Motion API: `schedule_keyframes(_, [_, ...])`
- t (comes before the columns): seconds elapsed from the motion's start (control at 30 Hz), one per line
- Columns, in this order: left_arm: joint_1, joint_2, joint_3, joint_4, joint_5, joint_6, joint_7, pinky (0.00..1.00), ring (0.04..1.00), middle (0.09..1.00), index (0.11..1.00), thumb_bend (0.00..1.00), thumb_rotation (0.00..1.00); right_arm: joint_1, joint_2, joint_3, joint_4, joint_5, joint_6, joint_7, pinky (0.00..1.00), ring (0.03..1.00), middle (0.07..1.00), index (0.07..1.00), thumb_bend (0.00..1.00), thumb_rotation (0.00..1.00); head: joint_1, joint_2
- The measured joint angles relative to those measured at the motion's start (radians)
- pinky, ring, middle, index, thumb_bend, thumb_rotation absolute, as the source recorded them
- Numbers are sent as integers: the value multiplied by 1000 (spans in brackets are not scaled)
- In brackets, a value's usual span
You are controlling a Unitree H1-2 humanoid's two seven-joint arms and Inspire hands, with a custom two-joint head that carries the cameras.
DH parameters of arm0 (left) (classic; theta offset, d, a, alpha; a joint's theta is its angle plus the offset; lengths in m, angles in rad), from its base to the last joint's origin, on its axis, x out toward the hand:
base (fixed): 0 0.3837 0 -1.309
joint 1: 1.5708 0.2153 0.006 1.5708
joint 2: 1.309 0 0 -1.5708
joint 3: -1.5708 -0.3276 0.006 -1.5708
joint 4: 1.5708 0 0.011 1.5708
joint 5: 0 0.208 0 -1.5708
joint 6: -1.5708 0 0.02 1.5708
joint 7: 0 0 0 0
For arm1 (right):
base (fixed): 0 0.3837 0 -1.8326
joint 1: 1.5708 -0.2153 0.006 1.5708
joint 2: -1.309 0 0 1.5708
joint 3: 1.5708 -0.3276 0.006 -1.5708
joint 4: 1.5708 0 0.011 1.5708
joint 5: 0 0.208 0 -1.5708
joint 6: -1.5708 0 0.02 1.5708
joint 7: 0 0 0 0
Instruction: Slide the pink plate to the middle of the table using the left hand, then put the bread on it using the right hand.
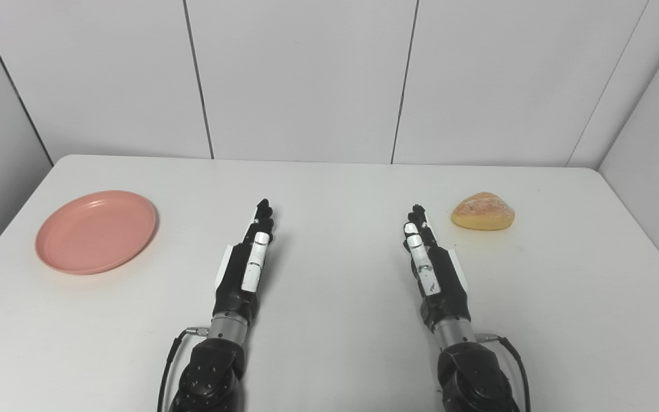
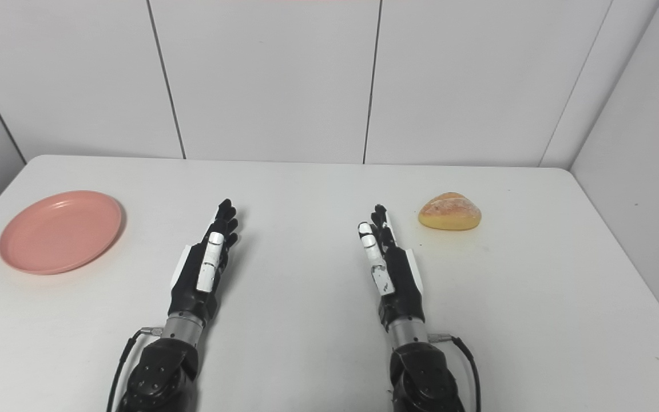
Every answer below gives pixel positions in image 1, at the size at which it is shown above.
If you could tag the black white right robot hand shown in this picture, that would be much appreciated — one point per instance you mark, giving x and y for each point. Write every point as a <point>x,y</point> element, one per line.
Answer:
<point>449,286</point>

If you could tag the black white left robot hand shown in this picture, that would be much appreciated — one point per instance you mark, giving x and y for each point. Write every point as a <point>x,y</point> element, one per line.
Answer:
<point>232,286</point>

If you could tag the golden bread roll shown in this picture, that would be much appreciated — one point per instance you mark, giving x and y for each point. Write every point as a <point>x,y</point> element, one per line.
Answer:
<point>483,213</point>

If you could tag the pink round plate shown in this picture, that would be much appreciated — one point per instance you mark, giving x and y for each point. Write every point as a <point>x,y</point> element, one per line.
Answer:
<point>95,232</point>

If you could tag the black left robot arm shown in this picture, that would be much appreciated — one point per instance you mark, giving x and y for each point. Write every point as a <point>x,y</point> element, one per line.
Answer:
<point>209,372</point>

